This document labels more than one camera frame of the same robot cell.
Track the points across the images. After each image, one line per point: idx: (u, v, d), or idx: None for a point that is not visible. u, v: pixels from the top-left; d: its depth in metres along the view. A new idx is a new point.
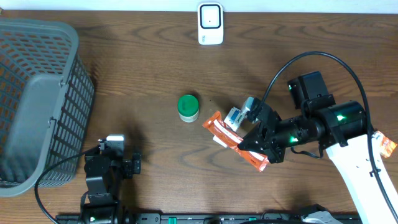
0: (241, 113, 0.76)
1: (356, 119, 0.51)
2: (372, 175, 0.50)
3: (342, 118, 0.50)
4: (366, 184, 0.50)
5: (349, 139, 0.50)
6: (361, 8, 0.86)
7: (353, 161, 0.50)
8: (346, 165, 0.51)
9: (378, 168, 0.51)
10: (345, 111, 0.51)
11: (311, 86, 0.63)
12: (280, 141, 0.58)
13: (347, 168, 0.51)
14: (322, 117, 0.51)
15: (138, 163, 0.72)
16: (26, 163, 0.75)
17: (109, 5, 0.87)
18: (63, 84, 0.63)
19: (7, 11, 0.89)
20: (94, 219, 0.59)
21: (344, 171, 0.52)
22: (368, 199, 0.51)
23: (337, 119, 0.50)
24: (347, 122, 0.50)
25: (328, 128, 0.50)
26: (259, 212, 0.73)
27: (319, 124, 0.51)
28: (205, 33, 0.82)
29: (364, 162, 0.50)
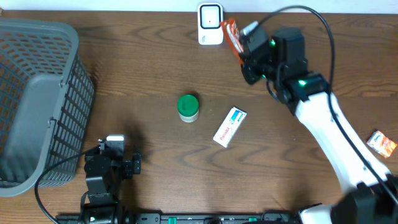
0: (240, 112, 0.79)
1: (318, 81, 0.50)
2: (333, 121, 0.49)
3: (305, 83, 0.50)
4: (329, 131, 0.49)
5: (313, 98, 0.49)
6: (361, 7, 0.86)
7: (314, 111, 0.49)
8: (310, 118, 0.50)
9: (336, 113, 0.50)
10: (306, 78, 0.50)
11: (293, 51, 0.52)
12: (258, 72, 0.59)
13: (310, 120, 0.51)
14: (287, 83, 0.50)
15: (138, 163, 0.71)
16: (25, 163, 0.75)
17: (109, 5, 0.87)
18: (64, 84, 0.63)
19: (8, 11, 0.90)
20: (94, 219, 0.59)
21: (309, 123, 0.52)
22: (335, 146, 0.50)
23: (301, 83, 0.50)
24: (310, 86, 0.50)
25: (295, 96, 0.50)
26: (259, 212, 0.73)
27: (286, 91, 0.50)
28: (205, 33, 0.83)
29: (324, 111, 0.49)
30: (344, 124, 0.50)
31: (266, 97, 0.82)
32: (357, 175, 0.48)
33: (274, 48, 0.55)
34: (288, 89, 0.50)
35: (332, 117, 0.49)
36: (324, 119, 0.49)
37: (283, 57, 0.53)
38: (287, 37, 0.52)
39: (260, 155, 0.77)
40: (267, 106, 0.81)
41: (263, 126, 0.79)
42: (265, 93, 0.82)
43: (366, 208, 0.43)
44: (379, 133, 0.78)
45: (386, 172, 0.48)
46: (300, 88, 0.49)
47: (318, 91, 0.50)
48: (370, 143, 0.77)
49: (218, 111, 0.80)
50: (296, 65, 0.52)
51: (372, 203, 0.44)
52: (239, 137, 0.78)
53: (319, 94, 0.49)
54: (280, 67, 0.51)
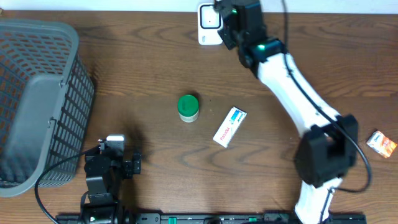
0: (240, 113, 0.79)
1: (275, 45, 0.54)
2: (288, 76, 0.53)
3: (263, 47, 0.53)
4: (286, 85, 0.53)
5: (270, 58, 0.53)
6: (361, 7, 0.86)
7: (272, 68, 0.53)
8: (269, 76, 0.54)
9: (292, 70, 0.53)
10: (265, 43, 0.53)
11: (252, 17, 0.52)
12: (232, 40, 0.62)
13: (270, 78, 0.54)
14: (248, 49, 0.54)
15: (138, 163, 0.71)
16: (25, 163, 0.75)
17: (109, 5, 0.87)
18: (64, 84, 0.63)
19: (8, 11, 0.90)
20: (94, 219, 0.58)
21: (270, 81, 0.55)
22: (292, 98, 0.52)
23: (260, 48, 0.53)
24: (269, 50, 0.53)
25: (255, 60, 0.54)
26: (259, 212, 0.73)
27: (248, 56, 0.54)
28: (205, 33, 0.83)
29: (280, 68, 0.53)
30: (298, 76, 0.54)
31: (266, 98, 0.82)
32: (310, 118, 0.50)
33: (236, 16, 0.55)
34: (249, 55, 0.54)
35: (287, 73, 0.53)
36: (280, 75, 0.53)
37: (244, 23, 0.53)
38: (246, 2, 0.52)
39: (260, 155, 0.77)
40: (267, 106, 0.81)
41: (263, 126, 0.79)
42: (265, 93, 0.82)
43: (320, 147, 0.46)
44: (379, 132, 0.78)
45: (337, 114, 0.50)
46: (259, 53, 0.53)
47: (275, 56, 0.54)
48: (370, 143, 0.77)
49: (218, 111, 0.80)
50: (255, 30, 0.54)
51: (325, 141, 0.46)
52: (239, 137, 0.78)
53: (276, 56, 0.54)
54: (242, 33, 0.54)
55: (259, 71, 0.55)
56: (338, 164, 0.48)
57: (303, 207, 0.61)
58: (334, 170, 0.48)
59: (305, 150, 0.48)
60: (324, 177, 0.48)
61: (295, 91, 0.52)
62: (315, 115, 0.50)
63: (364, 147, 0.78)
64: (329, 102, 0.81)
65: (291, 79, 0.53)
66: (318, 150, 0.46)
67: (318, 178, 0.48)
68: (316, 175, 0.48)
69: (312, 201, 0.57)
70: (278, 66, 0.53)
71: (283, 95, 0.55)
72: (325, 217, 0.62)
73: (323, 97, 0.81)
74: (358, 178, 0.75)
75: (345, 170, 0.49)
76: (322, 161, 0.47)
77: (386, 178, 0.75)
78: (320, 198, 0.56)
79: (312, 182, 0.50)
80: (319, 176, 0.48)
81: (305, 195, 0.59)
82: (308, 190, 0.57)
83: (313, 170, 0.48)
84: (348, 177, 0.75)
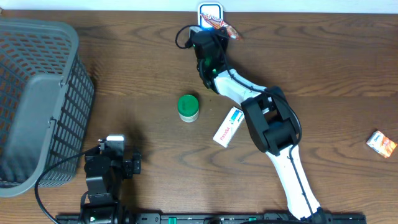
0: (240, 112, 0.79)
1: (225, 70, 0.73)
2: (232, 79, 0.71)
3: (216, 70, 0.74)
4: (231, 85, 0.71)
5: (219, 76, 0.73)
6: (361, 7, 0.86)
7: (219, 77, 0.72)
8: (220, 82, 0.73)
9: (234, 73, 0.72)
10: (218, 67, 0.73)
11: (208, 51, 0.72)
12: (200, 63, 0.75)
13: (221, 84, 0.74)
14: (207, 74, 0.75)
15: (138, 163, 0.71)
16: (25, 163, 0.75)
17: (109, 5, 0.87)
18: (64, 84, 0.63)
19: (7, 11, 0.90)
20: (94, 219, 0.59)
21: (223, 86, 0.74)
22: (237, 91, 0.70)
23: (214, 72, 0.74)
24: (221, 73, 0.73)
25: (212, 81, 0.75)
26: (259, 212, 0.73)
27: (207, 79, 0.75)
28: None
29: (226, 75, 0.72)
30: (239, 77, 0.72)
31: None
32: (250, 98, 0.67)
33: (198, 48, 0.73)
34: (208, 79, 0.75)
35: (231, 77, 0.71)
36: (226, 79, 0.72)
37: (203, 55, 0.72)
38: (203, 42, 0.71)
39: (260, 155, 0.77)
40: None
41: None
42: None
43: (255, 112, 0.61)
44: (379, 132, 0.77)
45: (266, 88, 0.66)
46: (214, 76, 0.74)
47: (223, 73, 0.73)
48: (370, 143, 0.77)
49: (218, 111, 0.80)
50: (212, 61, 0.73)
51: (257, 106, 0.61)
52: (239, 137, 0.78)
53: (222, 73, 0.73)
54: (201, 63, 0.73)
55: (216, 86, 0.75)
56: (278, 126, 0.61)
57: (290, 201, 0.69)
58: (277, 132, 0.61)
59: (249, 121, 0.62)
60: (271, 138, 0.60)
61: (237, 87, 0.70)
62: (250, 93, 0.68)
63: (364, 147, 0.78)
64: (329, 102, 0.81)
65: (234, 79, 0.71)
66: (254, 114, 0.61)
67: (266, 142, 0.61)
68: (263, 140, 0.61)
69: (286, 179, 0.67)
70: (223, 75, 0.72)
71: (233, 94, 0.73)
72: (315, 206, 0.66)
73: (323, 97, 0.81)
74: (358, 178, 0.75)
75: (288, 130, 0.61)
76: (262, 124, 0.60)
77: (386, 178, 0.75)
78: (288, 168, 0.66)
79: (266, 148, 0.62)
80: (266, 139, 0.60)
81: (283, 181, 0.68)
82: (282, 173, 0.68)
83: (259, 135, 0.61)
84: (348, 176, 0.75)
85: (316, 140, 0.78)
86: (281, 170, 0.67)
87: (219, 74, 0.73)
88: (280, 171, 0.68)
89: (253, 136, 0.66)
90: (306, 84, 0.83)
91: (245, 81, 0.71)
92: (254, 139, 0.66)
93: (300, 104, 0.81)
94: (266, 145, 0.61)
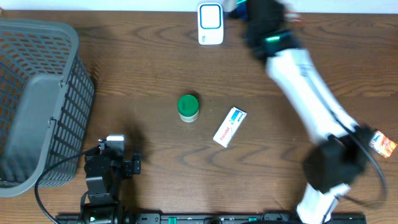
0: (240, 113, 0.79)
1: (283, 37, 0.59)
2: (303, 77, 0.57)
3: (275, 38, 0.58)
4: (297, 84, 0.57)
5: (277, 57, 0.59)
6: (361, 7, 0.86)
7: (287, 68, 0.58)
8: (285, 71, 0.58)
9: (306, 74, 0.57)
10: (279, 33, 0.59)
11: (263, 9, 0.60)
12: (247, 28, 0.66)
13: (288, 76, 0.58)
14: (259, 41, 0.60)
15: (138, 163, 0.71)
16: (25, 163, 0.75)
17: (109, 5, 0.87)
18: (64, 84, 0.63)
19: (8, 11, 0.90)
20: (94, 219, 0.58)
21: (288, 78, 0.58)
22: (308, 99, 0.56)
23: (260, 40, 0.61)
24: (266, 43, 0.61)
25: (268, 52, 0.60)
26: (259, 212, 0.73)
27: (259, 48, 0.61)
28: (206, 33, 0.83)
29: (296, 72, 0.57)
30: (314, 81, 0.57)
31: (266, 98, 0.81)
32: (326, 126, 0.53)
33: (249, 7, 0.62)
34: (259, 46, 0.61)
35: (303, 75, 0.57)
36: (295, 76, 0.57)
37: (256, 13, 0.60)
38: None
39: (260, 155, 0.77)
40: (267, 106, 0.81)
41: (263, 126, 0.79)
42: (265, 93, 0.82)
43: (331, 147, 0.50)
44: (379, 133, 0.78)
45: (353, 124, 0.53)
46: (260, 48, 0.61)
47: (283, 53, 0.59)
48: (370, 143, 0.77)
49: (218, 111, 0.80)
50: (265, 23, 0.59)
51: (337, 149, 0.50)
52: (239, 137, 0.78)
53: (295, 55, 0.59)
54: (251, 27, 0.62)
55: (271, 63, 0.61)
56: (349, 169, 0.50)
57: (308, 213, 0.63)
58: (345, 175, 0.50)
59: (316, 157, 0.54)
60: (333, 183, 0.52)
61: (310, 94, 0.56)
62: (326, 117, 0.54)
63: None
64: None
65: (305, 79, 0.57)
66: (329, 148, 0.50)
67: (326, 180, 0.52)
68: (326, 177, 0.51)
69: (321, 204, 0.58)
70: (290, 60, 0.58)
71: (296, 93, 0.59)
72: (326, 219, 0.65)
73: None
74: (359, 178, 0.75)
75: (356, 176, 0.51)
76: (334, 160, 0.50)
77: (385, 178, 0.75)
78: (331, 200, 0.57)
79: (321, 188, 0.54)
80: (328, 182, 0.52)
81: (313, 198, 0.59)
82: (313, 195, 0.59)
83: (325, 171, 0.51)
84: None
85: None
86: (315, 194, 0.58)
87: (280, 53, 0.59)
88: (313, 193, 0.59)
89: (310, 170, 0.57)
90: None
91: (319, 86, 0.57)
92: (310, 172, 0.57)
93: None
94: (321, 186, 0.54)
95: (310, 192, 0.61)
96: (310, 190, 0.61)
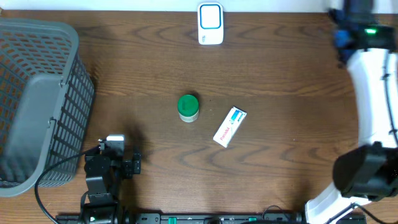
0: (240, 112, 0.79)
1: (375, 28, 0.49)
2: (383, 79, 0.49)
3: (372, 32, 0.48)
4: (374, 84, 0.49)
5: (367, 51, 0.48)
6: None
7: (377, 63, 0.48)
8: (367, 66, 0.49)
9: (390, 76, 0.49)
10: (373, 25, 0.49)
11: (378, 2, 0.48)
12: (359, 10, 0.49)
13: (364, 71, 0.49)
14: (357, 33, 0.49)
15: (137, 163, 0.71)
16: (25, 163, 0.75)
17: (109, 5, 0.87)
18: (64, 84, 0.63)
19: (8, 11, 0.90)
20: (94, 219, 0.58)
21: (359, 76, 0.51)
22: (372, 104, 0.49)
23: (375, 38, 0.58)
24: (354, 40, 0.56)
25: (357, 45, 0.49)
26: (259, 212, 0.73)
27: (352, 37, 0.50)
28: (206, 33, 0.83)
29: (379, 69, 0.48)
30: (390, 83, 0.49)
31: (266, 98, 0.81)
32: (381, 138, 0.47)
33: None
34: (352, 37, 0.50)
35: (384, 75, 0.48)
36: (377, 75, 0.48)
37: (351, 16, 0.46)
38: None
39: (260, 155, 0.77)
40: (267, 106, 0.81)
41: (263, 126, 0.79)
42: (265, 93, 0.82)
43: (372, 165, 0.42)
44: None
45: None
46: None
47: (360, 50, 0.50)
48: None
49: (218, 111, 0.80)
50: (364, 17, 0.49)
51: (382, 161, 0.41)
52: (239, 137, 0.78)
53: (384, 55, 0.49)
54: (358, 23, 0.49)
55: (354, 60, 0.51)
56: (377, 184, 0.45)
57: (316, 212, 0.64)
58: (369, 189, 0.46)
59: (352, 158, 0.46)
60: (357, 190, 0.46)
61: (378, 97, 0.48)
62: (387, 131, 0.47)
63: None
64: (329, 102, 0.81)
65: (383, 81, 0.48)
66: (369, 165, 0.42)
67: (349, 186, 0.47)
68: (350, 184, 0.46)
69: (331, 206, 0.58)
70: (379, 55, 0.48)
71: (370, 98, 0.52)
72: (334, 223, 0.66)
73: (323, 97, 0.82)
74: None
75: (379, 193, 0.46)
76: (367, 175, 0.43)
77: None
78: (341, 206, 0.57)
79: (342, 190, 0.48)
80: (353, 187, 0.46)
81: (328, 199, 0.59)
82: (330, 196, 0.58)
83: (352, 180, 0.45)
84: None
85: (316, 140, 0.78)
86: (333, 195, 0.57)
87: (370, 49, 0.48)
88: (331, 194, 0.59)
89: (338, 166, 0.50)
90: (306, 84, 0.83)
91: (391, 92, 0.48)
92: (336, 168, 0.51)
93: (300, 104, 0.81)
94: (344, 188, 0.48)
95: (328, 193, 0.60)
96: (329, 190, 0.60)
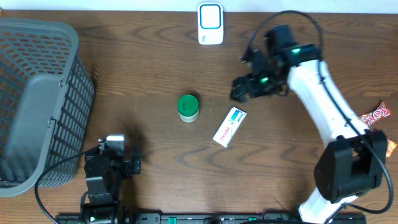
0: (240, 113, 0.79)
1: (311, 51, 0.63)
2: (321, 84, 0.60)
3: (297, 50, 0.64)
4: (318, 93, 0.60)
5: (297, 68, 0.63)
6: (360, 8, 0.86)
7: (306, 75, 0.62)
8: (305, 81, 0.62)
9: (324, 80, 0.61)
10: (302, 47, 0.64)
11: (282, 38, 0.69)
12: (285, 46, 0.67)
13: (310, 86, 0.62)
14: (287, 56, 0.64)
15: (138, 163, 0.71)
16: (25, 163, 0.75)
17: (109, 5, 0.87)
18: (64, 84, 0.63)
19: (7, 11, 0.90)
20: (94, 219, 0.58)
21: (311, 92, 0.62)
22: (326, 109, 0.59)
23: (285, 48, 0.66)
24: (282, 34, 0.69)
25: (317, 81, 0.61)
26: (259, 212, 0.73)
27: (281, 59, 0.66)
28: (205, 33, 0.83)
29: (313, 77, 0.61)
30: (330, 83, 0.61)
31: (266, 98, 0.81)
32: (339, 129, 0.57)
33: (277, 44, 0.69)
34: (282, 58, 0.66)
35: (321, 81, 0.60)
36: (313, 84, 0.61)
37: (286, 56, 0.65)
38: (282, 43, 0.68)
39: (260, 155, 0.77)
40: (267, 106, 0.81)
41: (263, 126, 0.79)
42: None
43: (343, 160, 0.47)
44: None
45: (367, 128, 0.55)
46: (280, 53, 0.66)
47: (312, 66, 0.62)
48: None
49: (218, 111, 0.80)
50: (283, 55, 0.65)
51: (349, 154, 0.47)
52: (239, 137, 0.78)
53: (310, 63, 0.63)
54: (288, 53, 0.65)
55: (292, 76, 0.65)
56: (359, 181, 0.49)
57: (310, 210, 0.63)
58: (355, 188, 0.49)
59: (326, 162, 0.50)
60: (344, 192, 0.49)
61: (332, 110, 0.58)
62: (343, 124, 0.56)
63: None
64: None
65: (322, 85, 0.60)
66: (342, 162, 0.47)
67: (337, 193, 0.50)
68: (336, 191, 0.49)
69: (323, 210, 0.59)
70: (311, 71, 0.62)
71: (311, 99, 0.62)
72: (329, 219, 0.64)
73: None
74: None
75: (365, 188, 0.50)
76: (344, 173, 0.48)
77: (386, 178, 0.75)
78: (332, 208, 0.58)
79: (329, 198, 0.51)
80: (339, 189, 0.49)
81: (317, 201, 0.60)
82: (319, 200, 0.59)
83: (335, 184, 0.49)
84: None
85: (316, 140, 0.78)
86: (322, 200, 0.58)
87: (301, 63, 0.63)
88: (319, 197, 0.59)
89: (317, 178, 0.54)
90: None
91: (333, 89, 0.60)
92: (316, 180, 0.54)
93: (300, 104, 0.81)
94: (331, 196, 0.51)
95: (315, 196, 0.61)
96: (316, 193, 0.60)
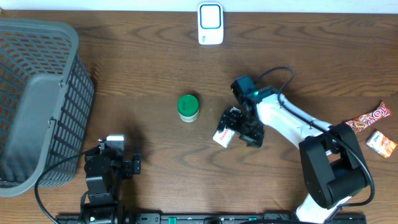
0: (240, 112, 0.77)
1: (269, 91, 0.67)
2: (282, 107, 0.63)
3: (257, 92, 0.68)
4: (283, 116, 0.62)
5: (260, 106, 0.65)
6: (360, 8, 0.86)
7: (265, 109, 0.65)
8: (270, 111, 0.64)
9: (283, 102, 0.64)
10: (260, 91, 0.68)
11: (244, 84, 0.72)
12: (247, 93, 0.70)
13: (276, 114, 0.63)
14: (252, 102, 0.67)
15: (138, 163, 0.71)
16: (25, 163, 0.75)
17: (109, 5, 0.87)
18: (64, 84, 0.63)
19: (7, 11, 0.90)
20: (94, 219, 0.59)
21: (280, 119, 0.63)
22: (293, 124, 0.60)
23: (249, 94, 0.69)
24: (244, 83, 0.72)
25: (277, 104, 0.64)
26: (259, 212, 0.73)
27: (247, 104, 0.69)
28: (206, 33, 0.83)
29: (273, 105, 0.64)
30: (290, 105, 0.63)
31: None
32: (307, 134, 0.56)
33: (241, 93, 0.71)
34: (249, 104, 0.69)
35: (280, 105, 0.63)
36: (275, 109, 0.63)
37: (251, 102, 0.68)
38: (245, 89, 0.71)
39: (260, 155, 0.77)
40: None
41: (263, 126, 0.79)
42: None
43: (317, 156, 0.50)
44: (379, 133, 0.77)
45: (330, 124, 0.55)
46: (245, 100, 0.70)
47: (270, 99, 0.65)
48: (370, 143, 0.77)
49: (218, 111, 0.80)
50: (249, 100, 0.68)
51: (319, 149, 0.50)
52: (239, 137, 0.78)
53: (269, 96, 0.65)
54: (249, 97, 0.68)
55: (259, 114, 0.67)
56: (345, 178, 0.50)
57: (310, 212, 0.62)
58: (344, 186, 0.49)
59: (306, 166, 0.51)
60: (336, 192, 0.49)
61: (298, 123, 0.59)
62: (308, 129, 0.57)
63: (364, 147, 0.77)
64: (329, 103, 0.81)
65: (284, 108, 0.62)
66: (316, 158, 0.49)
67: (329, 195, 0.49)
68: (326, 192, 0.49)
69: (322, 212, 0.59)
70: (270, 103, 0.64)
71: (283, 124, 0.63)
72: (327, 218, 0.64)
73: (323, 97, 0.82)
74: None
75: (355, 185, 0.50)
76: (325, 171, 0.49)
77: (386, 178, 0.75)
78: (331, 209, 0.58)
79: (324, 203, 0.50)
80: (328, 189, 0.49)
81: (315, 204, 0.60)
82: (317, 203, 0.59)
83: (321, 185, 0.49)
84: None
85: None
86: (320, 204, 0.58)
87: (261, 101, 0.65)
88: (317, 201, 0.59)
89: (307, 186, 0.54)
90: (306, 84, 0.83)
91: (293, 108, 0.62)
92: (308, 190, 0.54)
93: (300, 104, 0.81)
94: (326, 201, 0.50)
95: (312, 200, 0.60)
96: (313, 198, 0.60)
